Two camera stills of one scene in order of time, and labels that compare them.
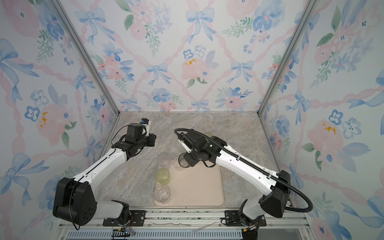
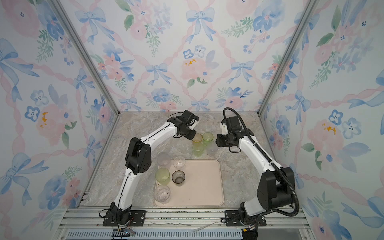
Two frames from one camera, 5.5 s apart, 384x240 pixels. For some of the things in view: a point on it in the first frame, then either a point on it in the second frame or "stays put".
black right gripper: [191, 163] → [219, 142]
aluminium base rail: [189, 225] stays put
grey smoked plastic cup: [182, 161] → [178, 177]
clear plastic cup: [176, 164] stays put
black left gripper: [151, 136] → [190, 137]
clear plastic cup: [164, 159] stays put
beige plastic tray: [196, 186] stays put
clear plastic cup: [162, 194] stays put
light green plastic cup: [162, 176] stays put
